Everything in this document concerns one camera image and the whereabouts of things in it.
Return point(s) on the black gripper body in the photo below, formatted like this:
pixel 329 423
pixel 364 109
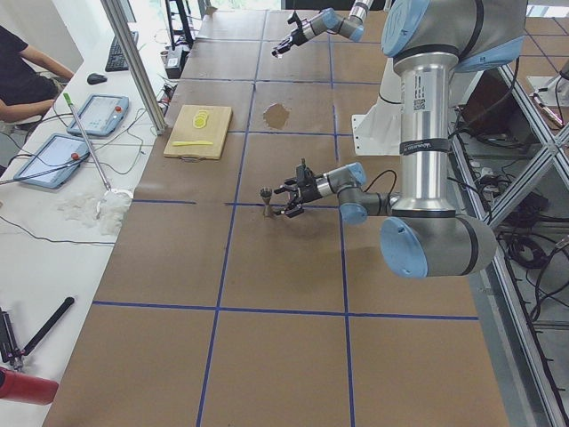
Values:
pixel 299 36
pixel 312 190

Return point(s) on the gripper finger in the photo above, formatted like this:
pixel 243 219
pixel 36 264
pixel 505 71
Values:
pixel 289 185
pixel 287 40
pixel 290 210
pixel 284 47

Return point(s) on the steel double jigger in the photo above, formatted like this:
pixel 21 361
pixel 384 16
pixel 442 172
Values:
pixel 266 195

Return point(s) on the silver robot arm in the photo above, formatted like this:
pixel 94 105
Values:
pixel 326 21
pixel 422 235

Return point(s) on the front lemon slice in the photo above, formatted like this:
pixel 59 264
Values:
pixel 199 125

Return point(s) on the bamboo cutting board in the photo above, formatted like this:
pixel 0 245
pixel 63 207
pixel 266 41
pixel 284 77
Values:
pixel 215 131

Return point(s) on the black keyboard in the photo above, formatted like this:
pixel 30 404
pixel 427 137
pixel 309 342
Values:
pixel 116 60

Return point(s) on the crumpled white tissue pile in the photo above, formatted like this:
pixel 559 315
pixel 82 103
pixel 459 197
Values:
pixel 102 211

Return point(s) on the black computer mouse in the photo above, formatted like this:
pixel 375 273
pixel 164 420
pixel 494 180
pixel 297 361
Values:
pixel 95 79

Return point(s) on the far blue teach pendant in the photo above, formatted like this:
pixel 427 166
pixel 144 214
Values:
pixel 102 113

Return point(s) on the blue teach pendant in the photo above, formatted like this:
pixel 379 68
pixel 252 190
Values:
pixel 102 113
pixel 55 162

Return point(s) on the near blue teach pendant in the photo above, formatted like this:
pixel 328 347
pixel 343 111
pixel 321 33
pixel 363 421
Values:
pixel 55 162

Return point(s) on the seated person black shirt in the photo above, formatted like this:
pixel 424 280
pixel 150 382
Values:
pixel 24 93

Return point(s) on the red bottle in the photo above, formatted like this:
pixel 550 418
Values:
pixel 24 388

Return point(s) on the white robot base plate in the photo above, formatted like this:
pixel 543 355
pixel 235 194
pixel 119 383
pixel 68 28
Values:
pixel 377 132

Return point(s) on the aluminium frame post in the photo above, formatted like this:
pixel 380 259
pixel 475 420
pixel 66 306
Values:
pixel 119 24

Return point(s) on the long-handled grabber stick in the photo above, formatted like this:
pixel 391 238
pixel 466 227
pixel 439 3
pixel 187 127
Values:
pixel 89 147

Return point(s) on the black handle tool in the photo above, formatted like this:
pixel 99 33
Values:
pixel 48 325

